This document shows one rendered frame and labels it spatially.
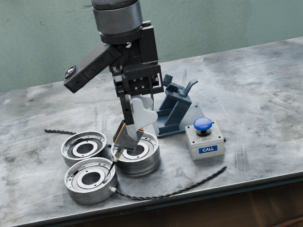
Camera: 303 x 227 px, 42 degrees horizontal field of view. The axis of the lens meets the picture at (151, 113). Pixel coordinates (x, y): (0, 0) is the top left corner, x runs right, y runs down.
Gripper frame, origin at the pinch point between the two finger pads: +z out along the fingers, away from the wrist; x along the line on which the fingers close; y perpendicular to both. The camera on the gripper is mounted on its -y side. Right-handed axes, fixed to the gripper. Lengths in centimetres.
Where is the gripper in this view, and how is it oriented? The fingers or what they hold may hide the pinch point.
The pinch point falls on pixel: (130, 130)
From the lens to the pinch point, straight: 75.4
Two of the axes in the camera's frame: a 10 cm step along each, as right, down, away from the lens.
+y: 9.8, -2.1, 0.6
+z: 1.5, 8.3, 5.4
